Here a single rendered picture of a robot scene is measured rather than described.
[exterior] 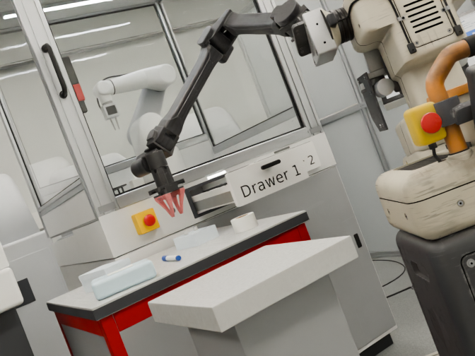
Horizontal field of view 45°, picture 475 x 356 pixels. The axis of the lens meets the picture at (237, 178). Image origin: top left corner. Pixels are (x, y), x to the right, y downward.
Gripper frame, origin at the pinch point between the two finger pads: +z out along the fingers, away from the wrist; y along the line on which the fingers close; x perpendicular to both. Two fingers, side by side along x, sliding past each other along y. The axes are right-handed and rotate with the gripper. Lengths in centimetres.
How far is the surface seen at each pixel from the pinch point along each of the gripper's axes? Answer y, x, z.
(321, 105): -214, -109, -29
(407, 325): -104, -17, 86
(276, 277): 40, 81, 13
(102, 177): 5.3, -26.7, -19.7
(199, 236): 0.9, 8.3, 8.7
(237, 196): -15.0, 11.7, 2.1
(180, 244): 2.3, -0.7, 9.3
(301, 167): -41.2, 16.6, 1.2
